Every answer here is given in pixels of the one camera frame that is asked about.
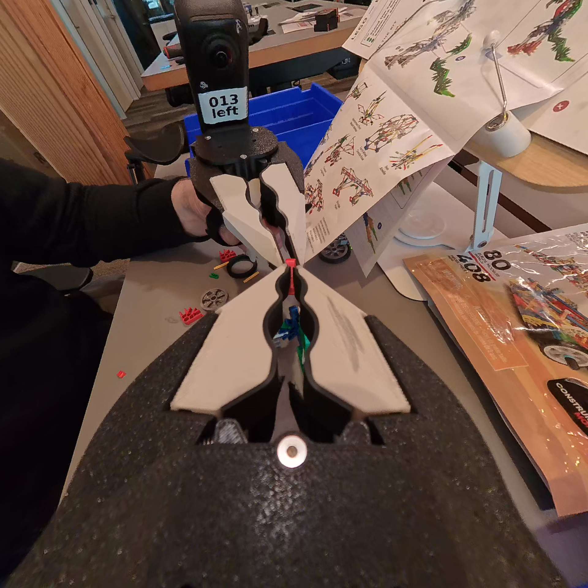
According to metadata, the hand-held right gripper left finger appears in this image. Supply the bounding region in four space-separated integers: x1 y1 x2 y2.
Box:
170 266 289 413

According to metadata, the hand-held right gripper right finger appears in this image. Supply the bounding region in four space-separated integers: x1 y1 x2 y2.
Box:
295 266 412 414

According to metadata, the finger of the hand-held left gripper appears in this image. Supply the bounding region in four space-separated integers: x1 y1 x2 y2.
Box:
209 174 282 270
259 165 308 267

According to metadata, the colourful toy construction model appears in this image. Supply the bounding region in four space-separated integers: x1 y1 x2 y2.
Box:
273 296 314 352

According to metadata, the person's left forearm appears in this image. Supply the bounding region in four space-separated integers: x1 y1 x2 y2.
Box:
0 158 194 268

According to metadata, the person's left hand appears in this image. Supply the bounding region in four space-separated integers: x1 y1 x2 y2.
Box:
171 178 244 249

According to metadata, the black office chair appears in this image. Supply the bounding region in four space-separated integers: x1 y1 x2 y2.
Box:
123 121 190 185

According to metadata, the dark spoked wheel hub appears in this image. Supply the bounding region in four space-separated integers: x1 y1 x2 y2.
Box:
200 287 229 312

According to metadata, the black tyre toy wheel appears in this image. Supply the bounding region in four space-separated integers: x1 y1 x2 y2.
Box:
319 233 353 265

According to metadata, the blue labelled bin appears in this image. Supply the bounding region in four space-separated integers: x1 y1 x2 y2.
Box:
184 83 344 178

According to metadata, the background wooden table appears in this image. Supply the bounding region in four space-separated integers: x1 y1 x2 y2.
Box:
140 0 369 92

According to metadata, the orange toy set package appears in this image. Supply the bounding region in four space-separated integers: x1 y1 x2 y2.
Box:
403 224 588 518

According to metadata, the printed instruction booklet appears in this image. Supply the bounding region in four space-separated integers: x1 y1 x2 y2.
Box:
302 0 588 277

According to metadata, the dark flat board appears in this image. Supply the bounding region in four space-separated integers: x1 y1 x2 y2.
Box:
426 301 557 511

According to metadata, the small black box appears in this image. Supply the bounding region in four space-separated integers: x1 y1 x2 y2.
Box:
314 8 351 33

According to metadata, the person's dark clothed body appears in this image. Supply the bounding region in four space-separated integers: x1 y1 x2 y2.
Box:
0 264 115 572

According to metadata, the white document stand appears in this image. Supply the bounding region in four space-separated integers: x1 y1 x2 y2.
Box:
379 30 588 302

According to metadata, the black rubber tyre ring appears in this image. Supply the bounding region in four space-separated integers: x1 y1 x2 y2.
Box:
226 254 258 279

